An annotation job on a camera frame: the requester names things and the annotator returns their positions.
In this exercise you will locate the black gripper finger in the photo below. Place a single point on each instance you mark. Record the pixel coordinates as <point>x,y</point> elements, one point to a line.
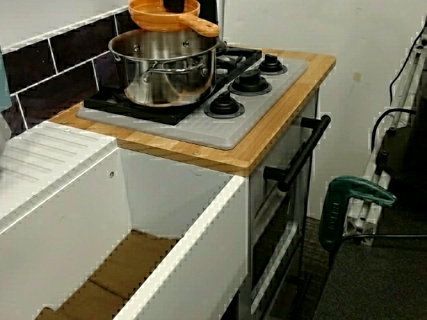
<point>169,4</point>
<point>179,4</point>

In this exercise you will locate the orange toy frying pan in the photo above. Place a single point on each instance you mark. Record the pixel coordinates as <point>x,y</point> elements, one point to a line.
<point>150,20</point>

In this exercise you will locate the stainless steel pot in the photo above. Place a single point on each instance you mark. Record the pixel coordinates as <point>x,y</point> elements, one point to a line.
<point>166,76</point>

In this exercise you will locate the black burner grate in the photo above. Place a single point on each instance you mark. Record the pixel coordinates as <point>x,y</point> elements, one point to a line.
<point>245,53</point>
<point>156,115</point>

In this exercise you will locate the black stove knob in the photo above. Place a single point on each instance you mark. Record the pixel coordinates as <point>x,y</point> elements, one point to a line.
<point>272,65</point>
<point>250,81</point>
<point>223,106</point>

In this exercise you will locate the grey stove top panel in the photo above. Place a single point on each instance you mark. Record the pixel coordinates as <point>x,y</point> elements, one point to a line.
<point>213,133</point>

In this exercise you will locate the dark tiled backsplash panel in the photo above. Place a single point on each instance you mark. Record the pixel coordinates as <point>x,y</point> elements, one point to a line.
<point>33,70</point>

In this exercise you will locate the wooden kitchen countertop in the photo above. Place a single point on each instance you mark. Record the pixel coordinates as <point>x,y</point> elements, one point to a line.
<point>233,160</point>

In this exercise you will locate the blue-grey box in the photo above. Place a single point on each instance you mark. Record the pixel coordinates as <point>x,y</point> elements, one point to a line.
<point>4,83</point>

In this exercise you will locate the white sink basin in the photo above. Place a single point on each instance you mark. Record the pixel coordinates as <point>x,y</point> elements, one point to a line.
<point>66,216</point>

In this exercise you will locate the brown cardboard sheet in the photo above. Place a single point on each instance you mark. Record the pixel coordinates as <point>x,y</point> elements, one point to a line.
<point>133,260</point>

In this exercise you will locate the green clamp tool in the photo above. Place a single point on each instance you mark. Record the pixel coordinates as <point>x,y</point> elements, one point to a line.
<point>333,213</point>

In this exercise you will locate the aluminium frame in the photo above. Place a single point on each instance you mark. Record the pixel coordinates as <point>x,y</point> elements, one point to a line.
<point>362,230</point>

